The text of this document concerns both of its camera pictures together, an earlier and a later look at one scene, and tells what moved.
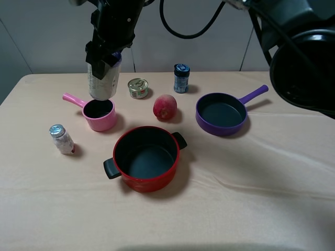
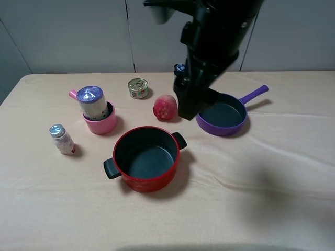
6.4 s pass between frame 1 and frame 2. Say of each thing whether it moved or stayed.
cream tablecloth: stayed
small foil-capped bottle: stayed
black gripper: moved
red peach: stayed
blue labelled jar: stayed
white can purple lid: moved
